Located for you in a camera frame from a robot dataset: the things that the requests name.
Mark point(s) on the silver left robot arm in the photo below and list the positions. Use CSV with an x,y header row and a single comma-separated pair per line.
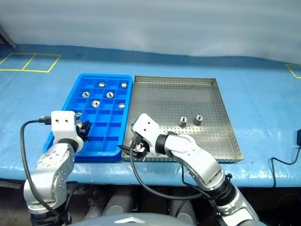
x,y
54,164

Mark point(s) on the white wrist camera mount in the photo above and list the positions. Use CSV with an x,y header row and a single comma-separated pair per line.
x,y
148,127
62,127

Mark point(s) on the perforated steel tray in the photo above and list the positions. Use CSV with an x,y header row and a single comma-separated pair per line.
x,y
169,101

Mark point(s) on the small black device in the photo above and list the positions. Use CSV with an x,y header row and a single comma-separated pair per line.
x,y
299,137

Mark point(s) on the metal nut in metal tray left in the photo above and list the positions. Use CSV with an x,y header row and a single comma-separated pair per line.
x,y
183,121

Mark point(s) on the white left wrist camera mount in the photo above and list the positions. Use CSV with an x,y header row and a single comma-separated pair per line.
x,y
62,127

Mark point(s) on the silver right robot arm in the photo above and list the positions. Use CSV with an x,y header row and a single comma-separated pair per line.
x,y
200,160

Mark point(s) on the dark metal frame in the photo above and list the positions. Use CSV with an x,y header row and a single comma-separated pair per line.
x,y
5,38

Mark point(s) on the metal roller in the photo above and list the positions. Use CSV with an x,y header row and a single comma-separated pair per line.
x,y
121,106
95,103
124,84
141,147
78,114
101,84
109,94
85,94
79,123

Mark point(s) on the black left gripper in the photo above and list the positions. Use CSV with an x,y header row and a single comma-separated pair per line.
x,y
81,132

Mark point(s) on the blue plastic compartment tray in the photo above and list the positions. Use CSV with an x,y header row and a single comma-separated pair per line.
x,y
110,131

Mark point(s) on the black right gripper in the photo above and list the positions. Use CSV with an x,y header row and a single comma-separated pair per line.
x,y
136,141

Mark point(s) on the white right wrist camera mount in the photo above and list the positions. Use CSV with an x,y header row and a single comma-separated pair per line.
x,y
148,127

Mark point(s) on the dark rounded shape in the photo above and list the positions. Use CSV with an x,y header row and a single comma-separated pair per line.
x,y
183,212
120,202

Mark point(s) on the grey robot torso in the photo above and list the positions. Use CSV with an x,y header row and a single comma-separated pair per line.
x,y
131,220

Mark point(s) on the metal nut in metal tray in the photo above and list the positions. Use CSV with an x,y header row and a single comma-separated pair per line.
x,y
198,119
183,121

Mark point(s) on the metal nut in metal tray right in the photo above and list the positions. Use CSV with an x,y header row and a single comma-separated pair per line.
x,y
198,119

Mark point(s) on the yellow tape double square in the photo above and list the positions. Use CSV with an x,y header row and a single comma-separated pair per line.
x,y
35,70

